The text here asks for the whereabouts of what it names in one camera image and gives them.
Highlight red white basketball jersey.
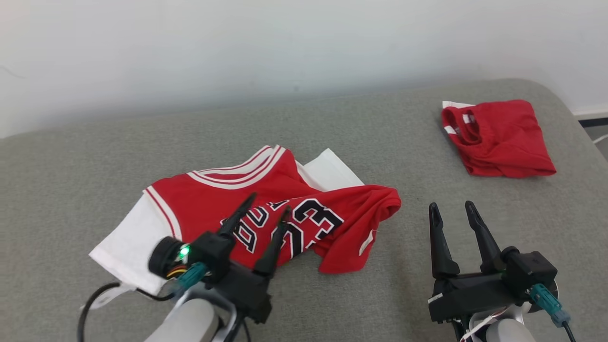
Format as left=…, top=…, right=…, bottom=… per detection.
left=88, top=145, right=402, bottom=296

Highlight left teal-plug black cable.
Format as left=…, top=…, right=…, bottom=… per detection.
left=77, top=262, right=210, bottom=342

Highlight red shorts with white stripe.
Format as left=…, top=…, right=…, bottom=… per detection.
left=441, top=99, right=557, bottom=179

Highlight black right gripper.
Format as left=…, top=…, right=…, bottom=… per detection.
left=427, top=200, right=532, bottom=325

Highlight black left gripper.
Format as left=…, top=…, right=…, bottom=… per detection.
left=204, top=192, right=292, bottom=325

